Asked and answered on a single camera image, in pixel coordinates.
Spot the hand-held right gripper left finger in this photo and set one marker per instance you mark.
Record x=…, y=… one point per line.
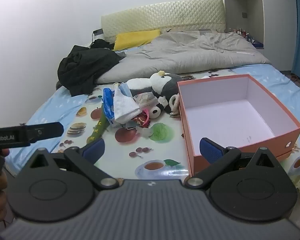
x=95, y=151

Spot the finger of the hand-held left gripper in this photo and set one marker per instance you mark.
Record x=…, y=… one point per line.
x=47, y=130

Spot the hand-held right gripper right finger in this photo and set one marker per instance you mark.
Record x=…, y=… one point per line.
x=210, y=151

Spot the pink cardboard box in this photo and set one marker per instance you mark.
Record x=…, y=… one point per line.
x=230, y=120

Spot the blue plastic bag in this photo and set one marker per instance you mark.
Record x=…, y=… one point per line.
x=107, y=102

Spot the white paper tissue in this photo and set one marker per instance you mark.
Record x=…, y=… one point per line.
x=125, y=105

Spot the blue face mask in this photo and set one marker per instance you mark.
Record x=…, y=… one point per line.
x=125, y=89

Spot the long green plush toy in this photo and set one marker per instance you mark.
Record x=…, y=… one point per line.
x=97, y=130

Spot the fruit print bed sheet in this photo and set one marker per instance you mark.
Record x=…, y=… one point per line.
x=155, y=155

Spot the red brocade sachet pink tassel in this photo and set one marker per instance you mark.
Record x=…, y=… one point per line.
x=140, y=118

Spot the small panda plush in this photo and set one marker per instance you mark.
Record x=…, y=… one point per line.
x=155, y=110

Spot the black garment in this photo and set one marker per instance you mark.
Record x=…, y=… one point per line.
x=85, y=67

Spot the grey and white penguin plush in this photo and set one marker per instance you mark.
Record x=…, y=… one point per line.
x=165, y=85

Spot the grey duvet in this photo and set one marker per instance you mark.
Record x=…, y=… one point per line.
x=190, y=52

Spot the small black cloth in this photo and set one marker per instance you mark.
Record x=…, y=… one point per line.
x=102, y=43

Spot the yellow pillow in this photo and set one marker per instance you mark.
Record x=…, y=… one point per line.
x=135, y=38

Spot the row of small bottles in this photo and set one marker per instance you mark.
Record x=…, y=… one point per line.
x=240, y=33

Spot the cream quilted headboard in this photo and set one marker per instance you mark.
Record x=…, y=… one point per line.
x=165, y=15

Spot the white wardrobe cabinet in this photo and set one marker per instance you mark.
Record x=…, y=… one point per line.
x=277, y=17

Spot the black wall plug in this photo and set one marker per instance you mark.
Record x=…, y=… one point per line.
x=98, y=31

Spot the grey wall switch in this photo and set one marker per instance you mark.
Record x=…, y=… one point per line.
x=244, y=15

